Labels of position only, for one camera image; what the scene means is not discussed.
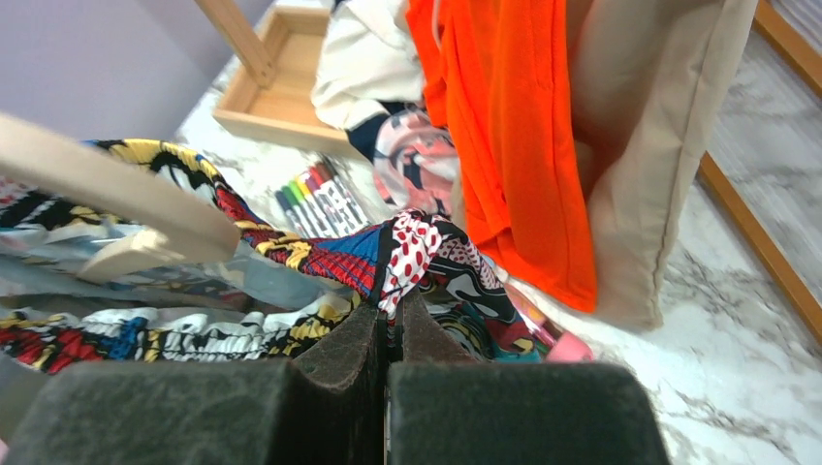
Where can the cream hanger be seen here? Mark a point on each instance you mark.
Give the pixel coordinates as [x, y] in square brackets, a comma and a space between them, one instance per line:
[179, 227]

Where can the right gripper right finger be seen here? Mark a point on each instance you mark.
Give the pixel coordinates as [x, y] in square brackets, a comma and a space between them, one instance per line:
[447, 407]

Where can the beige shorts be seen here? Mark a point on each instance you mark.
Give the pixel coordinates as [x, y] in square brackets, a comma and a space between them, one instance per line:
[647, 81]

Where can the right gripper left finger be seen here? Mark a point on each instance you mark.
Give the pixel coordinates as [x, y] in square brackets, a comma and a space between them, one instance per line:
[322, 407]

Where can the pink white navy garment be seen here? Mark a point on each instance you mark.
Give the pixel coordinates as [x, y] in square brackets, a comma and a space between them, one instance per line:
[369, 84]

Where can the orange shorts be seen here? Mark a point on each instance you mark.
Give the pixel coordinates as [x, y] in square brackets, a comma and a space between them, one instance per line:
[497, 79]

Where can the comic print shorts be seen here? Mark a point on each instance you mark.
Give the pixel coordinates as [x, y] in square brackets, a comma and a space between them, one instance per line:
[278, 296]

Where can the wooden clothes rack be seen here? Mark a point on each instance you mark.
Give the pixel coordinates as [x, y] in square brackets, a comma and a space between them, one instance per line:
[268, 98]

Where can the pack of coloured markers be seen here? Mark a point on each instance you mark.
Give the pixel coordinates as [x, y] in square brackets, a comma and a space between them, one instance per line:
[317, 203]

